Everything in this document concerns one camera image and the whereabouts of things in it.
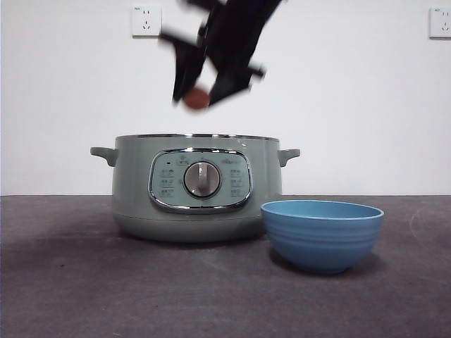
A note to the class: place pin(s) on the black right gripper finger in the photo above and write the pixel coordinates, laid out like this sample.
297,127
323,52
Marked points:
230,84
188,74

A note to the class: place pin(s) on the brown egg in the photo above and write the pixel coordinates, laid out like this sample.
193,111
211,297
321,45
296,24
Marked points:
196,100

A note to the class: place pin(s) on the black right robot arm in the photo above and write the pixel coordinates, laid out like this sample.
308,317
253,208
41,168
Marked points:
239,28

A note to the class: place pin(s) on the pale green electric steamer pot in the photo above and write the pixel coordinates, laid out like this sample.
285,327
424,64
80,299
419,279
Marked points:
134,211

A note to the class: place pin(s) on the white wall socket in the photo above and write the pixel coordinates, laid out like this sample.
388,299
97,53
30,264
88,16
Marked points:
441,23
147,22

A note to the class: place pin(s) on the blue ribbed bowl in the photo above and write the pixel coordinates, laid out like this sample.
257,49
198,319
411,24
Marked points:
320,243

